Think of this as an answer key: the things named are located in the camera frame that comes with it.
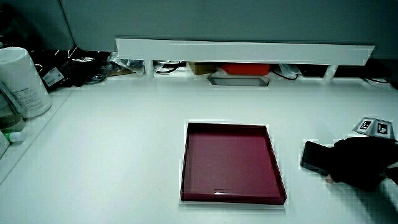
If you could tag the person's right hand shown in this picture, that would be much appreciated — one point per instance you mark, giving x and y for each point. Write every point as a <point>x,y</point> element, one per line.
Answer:
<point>357,161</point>

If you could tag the white round canister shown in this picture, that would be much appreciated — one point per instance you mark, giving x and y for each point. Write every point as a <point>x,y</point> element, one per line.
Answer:
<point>23,81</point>

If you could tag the black smartphone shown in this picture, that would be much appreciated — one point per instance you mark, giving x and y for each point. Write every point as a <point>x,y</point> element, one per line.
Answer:
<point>314,155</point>

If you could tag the brown cardboard box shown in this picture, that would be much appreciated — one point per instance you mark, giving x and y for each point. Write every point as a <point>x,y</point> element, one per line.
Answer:
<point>201,67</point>

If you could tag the small green white bottle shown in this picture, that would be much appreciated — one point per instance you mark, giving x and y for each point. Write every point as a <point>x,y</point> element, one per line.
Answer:
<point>14,137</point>

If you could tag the clear plastic bag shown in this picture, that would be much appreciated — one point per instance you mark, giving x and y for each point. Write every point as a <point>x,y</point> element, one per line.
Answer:
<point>287,70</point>
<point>124,65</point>

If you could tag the white desk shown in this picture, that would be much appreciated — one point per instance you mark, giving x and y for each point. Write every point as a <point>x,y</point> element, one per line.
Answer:
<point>124,140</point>

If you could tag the clear glass jar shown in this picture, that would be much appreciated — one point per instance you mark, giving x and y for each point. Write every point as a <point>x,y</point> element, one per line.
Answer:
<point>9,116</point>

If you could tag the orange box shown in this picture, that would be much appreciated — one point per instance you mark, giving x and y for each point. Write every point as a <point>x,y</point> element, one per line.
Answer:
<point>245,68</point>

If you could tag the black plastic bag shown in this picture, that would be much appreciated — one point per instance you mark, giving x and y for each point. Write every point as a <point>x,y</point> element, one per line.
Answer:
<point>71,67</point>

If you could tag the maroon tray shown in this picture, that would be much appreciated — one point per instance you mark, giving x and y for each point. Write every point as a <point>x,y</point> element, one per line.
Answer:
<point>230,161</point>

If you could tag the white desk shelf riser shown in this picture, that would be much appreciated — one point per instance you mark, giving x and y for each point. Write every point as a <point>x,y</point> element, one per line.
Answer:
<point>242,51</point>

